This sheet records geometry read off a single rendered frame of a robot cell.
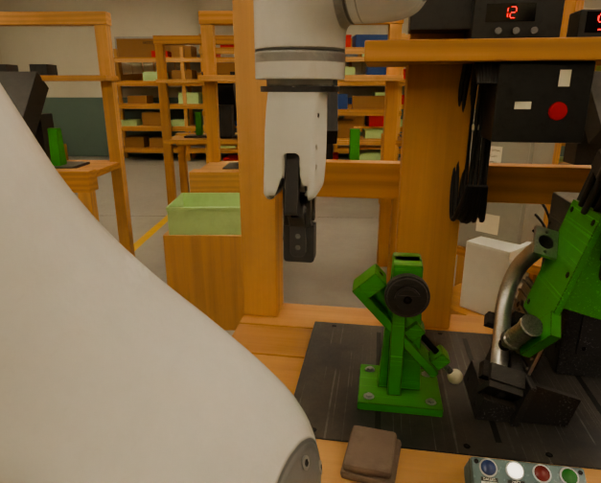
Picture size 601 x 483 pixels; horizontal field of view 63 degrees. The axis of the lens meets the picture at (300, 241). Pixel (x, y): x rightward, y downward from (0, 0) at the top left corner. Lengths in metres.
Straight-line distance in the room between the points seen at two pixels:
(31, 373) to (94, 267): 0.04
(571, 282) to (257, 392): 0.68
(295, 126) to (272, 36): 0.08
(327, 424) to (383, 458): 0.14
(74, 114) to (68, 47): 1.35
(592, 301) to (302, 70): 0.63
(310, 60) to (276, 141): 0.07
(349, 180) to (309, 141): 0.81
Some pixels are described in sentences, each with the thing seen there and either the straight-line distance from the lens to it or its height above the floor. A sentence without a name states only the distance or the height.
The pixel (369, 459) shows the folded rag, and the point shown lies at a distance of 0.80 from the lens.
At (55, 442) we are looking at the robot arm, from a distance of 0.20.
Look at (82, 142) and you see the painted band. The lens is 11.96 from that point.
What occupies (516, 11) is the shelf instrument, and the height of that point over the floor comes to 1.59.
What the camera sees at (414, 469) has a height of 0.90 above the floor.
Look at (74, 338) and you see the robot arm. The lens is 0.19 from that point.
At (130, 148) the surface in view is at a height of 0.26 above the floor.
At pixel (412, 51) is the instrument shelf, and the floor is 1.52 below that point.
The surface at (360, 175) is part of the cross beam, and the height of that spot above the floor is 1.24.
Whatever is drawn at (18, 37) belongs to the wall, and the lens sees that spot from 12.45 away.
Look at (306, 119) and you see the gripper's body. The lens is 0.44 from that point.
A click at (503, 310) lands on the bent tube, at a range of 1.00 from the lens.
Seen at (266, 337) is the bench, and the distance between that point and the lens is 1.20.
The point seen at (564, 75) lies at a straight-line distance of 1.08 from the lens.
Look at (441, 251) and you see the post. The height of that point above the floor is 1.08.
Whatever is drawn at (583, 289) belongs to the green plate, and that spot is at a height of 1.15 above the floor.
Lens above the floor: 1.45
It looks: 18 degrees down
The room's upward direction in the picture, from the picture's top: straight up
